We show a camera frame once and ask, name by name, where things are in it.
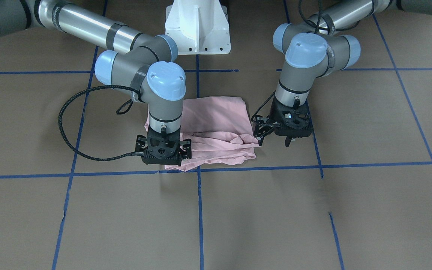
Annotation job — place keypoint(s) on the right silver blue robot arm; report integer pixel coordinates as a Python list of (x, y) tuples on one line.
[(136, 63)]

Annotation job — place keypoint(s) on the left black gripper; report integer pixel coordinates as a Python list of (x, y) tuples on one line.
[(273, 118)]

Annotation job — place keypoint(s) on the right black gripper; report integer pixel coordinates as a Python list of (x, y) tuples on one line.
[(186, 147)]

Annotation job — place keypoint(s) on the pink printed t-shirt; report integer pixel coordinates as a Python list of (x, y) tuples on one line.
[(220, 131)]

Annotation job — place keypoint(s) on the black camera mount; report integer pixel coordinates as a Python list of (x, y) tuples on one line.
[(294, 123), (158, 149)]

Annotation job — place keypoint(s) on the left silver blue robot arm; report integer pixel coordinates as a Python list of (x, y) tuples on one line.
[(316, 48)]

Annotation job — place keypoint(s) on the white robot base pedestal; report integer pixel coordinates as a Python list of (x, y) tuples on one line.
[(199, 26)]

